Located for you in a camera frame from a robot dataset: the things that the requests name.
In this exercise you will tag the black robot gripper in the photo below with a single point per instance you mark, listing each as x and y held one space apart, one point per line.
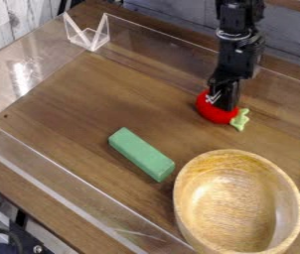
239 59

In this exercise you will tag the red plush strawberry toy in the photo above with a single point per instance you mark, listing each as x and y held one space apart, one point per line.
235 118

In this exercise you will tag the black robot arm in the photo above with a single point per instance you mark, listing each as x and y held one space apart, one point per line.
239 16

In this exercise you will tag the green rectangular block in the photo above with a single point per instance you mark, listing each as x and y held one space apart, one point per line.
148 158

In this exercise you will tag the wooden oval bowl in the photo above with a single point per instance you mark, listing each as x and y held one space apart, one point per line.
236 204

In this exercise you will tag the black clamp with bolt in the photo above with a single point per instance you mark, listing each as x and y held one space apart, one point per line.
31 244

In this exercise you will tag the clear acrylic corner bracket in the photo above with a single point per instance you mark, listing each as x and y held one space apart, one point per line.
89 38

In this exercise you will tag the clear acrylic front wall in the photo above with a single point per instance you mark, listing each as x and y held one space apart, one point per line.
94 222

